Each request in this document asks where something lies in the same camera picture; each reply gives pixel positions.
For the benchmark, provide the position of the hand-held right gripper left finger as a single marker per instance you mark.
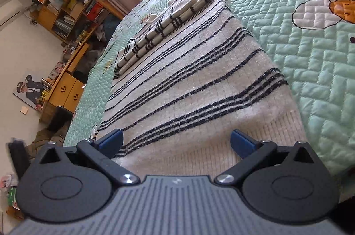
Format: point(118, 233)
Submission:
point(111, 142)

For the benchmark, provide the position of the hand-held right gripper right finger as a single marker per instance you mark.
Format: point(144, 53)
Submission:
point(241, 143)

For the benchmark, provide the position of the white black-striped sweater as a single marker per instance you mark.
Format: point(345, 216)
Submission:
point(208, 85)

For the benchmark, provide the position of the brown quilted jacket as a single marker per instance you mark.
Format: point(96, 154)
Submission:
point(47, 138)

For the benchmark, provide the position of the wooden desk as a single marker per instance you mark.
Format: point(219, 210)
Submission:
point(66, 91)

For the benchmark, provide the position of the green quilted bee bedspread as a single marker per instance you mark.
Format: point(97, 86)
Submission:
point(319, 71)

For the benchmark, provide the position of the wooden bookshelf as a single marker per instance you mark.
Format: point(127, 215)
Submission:
point(72, 10)

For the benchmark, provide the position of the white air conditioner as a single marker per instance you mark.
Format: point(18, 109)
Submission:
point(9, 14)

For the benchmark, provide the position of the white wall switch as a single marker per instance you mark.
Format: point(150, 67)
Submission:
point(23, 110)

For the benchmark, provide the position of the wall poster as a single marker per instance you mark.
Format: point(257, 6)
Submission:
point(30, 91)

